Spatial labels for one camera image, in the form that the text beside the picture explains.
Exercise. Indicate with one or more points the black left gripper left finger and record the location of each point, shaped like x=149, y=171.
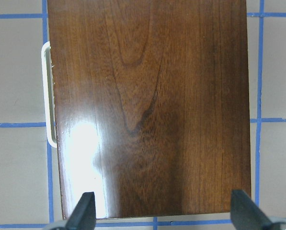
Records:
x=83, y=216

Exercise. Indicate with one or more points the white drawer handle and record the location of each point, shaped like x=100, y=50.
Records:
x=48, y=94

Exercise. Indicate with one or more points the dark wooden drawer cabinet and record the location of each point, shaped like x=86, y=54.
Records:
x=151, y=104

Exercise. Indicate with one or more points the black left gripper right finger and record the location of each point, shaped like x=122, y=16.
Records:
x=244, y=213

